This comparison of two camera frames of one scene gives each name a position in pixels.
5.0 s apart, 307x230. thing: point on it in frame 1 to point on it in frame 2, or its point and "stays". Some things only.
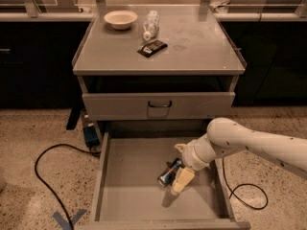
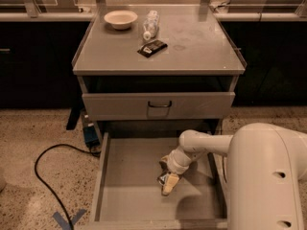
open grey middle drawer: x=128 y=195 stays
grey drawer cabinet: x=181 y=91 stays
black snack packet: x=152 y=47 stays
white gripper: x=191 y=156 to x=176 y=167
